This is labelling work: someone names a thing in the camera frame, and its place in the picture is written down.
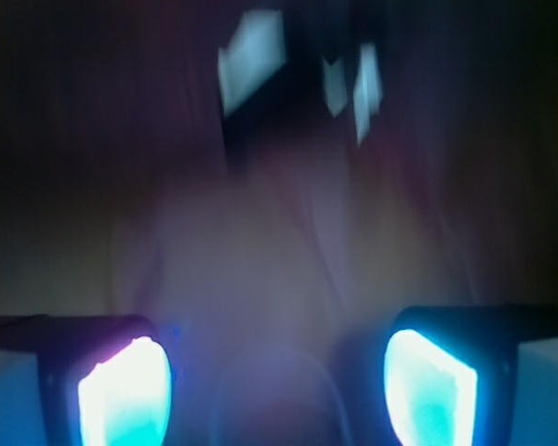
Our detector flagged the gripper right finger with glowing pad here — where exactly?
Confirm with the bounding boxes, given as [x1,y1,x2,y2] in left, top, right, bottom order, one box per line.
[383,305,558,445]

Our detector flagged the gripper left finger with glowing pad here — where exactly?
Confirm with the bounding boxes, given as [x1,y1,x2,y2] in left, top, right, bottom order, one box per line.
[0,315,172,445]

